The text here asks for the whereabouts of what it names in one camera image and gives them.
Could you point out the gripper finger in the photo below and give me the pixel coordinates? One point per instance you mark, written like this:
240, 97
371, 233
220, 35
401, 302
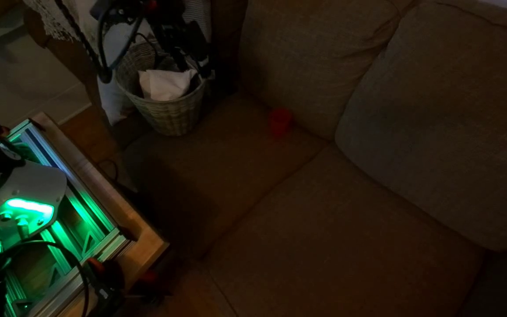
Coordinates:
180, 58
201, 50

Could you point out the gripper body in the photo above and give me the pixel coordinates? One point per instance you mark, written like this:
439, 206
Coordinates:
167, 20

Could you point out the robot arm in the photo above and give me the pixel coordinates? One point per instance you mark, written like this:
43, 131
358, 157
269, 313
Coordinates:
24, 185

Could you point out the wicker basket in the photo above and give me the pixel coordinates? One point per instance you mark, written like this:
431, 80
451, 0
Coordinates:
170, 114

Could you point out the red cup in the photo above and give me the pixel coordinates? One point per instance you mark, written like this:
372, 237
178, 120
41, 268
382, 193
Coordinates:
281, 121

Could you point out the beige couch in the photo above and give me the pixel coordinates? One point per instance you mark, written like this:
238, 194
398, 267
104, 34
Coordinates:
368, 176

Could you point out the white cloth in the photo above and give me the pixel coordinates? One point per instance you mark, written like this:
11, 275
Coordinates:
165, 83

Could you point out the wooden side table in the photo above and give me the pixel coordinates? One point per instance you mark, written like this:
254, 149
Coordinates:
72, 59

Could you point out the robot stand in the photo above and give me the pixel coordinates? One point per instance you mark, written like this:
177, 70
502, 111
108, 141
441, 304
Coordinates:
104, 207

